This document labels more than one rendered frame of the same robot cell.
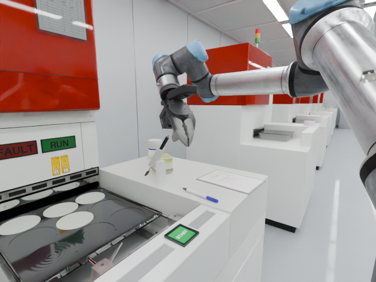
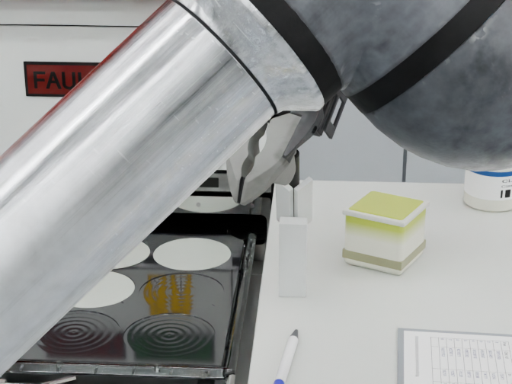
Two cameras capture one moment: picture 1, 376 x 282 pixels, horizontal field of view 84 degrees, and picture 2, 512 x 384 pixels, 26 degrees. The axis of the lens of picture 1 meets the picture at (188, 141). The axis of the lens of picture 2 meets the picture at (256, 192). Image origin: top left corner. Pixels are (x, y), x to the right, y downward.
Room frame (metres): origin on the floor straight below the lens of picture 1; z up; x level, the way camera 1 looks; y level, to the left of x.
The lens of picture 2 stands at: (0.10, -0.78, 1.50)
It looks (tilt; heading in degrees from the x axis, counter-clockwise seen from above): 22 degrees down; 58
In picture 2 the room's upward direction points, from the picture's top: straight up
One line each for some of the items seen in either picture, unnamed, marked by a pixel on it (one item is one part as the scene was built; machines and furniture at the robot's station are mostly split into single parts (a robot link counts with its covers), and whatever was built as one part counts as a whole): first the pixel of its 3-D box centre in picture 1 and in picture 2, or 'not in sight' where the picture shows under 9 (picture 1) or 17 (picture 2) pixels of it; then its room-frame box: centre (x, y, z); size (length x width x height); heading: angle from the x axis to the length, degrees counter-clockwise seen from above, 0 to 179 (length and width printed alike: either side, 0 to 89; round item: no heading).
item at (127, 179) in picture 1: (179, 188); (418, 343); (0.84, 0.04, 0.89); 0.62 x 0.35 x 0.14; 54
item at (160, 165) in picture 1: (157, 165); (293, 229); (0.72, 0.11, 1.03); 0.06 x 0.04 x 0.13; 54
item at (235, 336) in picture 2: (125, 199); (241, 296); (0.73, 0.23, 0.90); 0.37 x 0.01 x 0.01; 54
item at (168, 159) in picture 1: (161, 163); (385, 232); (0.84, 0.11, 1.00); 0.07 x 0.07 x 0.07; 28
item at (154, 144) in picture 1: (155, 149); (494, 168); (1.07, 0.17, 1.01); 0.07 x 0.07 x 0.10
